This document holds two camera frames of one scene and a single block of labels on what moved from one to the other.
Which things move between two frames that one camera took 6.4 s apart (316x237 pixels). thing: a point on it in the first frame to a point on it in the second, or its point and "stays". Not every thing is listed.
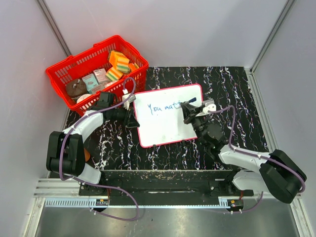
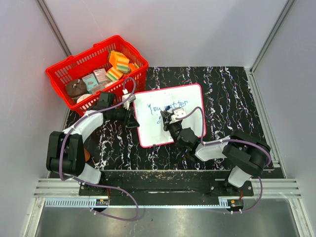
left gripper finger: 132,123 stays
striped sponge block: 123,64 stays
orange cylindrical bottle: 87,155 stays
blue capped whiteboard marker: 192,100 to 167,107
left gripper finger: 130,112 stays
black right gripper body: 197,122 to 175,128
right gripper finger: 187,113 to 166,121
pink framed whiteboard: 159,115 stays
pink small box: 101,75 stays
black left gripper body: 126,118 stays
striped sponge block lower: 113,74 stays
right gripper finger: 190,106 to 166,116
